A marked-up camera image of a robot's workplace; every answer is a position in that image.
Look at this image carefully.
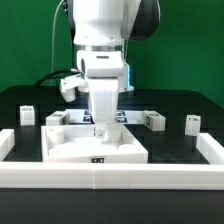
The white cable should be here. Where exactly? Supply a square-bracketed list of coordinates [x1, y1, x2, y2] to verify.
[49, 0, 66, 87]

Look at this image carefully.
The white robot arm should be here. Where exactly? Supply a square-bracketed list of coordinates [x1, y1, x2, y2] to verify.
[68, 0, 160, 138]

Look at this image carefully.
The black cable bundle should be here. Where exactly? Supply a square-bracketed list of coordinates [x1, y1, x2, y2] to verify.
[33, 68, 81, 88]

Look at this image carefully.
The white sheet with tags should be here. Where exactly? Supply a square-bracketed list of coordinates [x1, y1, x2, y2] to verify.
[67, 109, 143, 124]

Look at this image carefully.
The white square tabletop part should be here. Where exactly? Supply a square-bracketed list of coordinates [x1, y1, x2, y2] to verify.
[41, 124, 148, 164]

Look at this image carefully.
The white U-shaped obstacle fence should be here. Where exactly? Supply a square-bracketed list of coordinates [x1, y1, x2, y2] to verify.
[0, 129, 224, 190]

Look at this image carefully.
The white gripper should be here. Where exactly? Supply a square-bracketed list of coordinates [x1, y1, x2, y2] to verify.
[77, 50, 124, 138]

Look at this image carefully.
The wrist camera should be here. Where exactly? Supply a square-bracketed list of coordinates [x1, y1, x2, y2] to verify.
[60, 75, 89, 102]

